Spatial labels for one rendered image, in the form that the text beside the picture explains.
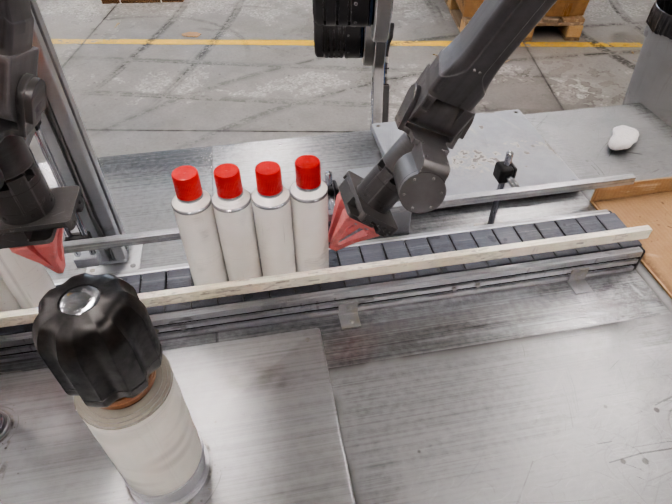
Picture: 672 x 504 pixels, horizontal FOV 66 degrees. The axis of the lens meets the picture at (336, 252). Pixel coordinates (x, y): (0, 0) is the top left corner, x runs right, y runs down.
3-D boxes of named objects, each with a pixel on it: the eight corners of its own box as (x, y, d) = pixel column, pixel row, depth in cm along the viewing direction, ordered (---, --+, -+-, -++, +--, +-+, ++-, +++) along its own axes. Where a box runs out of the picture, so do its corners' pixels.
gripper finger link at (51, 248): (77, 287, 62) (45, 229, 56) (14, 295, 62) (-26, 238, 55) (86, 248, 67) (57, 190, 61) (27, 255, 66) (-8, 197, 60)
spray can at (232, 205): (227, 293, 78) (203, 183, 64) (229, 268, 82) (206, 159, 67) (262, 291, 78) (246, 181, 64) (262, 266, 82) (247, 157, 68)
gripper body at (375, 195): (355, 222, 70) (391, 182, 66) (339, 178, 77) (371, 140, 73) (390, 239, 73) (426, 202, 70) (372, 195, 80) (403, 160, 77)
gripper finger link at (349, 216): (316, 251, 75) (357, 206, 70) (308, 220, 80) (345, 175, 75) (352, 266, 78) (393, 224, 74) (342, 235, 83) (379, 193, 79)
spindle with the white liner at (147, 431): (125, 519, 56) (-3, 359, 35) (132, 440, 62) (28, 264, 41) (210, 503, 57) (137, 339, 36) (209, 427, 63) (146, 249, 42)
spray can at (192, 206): (194, 297, 78) (161, 187, 63) (194, 272, 81) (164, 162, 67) (229, 292, 78) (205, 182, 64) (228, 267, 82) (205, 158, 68)
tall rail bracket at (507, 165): (494, 250, 92) (517, 173, 80) (478, 223, 97) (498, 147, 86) (511, 247, 92) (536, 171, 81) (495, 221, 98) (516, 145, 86)
